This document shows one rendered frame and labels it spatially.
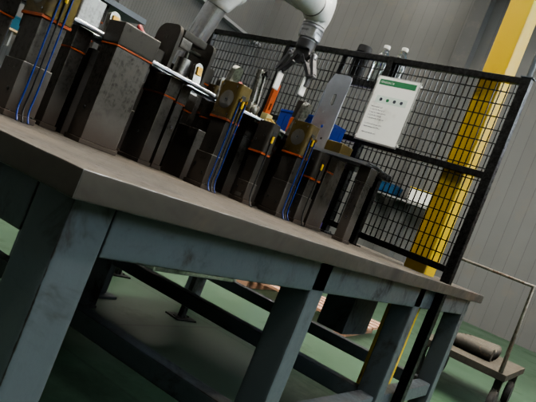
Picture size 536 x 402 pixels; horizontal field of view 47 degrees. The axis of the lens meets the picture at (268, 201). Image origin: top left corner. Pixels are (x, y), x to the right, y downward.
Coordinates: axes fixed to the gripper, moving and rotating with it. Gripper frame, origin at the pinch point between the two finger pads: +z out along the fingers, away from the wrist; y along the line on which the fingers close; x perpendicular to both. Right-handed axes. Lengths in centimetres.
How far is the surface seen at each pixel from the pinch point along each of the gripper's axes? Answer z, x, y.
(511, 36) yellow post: -56, 58, 49
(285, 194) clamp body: 37.9, -7.2, 24.6
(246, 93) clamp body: 13.9, -40.8, 22.2
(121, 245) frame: 55, -116, 89
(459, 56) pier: -346, 877, -434
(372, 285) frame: 53, -13, 73
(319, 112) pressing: 0.4, 26.2, -2.7
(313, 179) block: 28.9, 5.6, 23.3
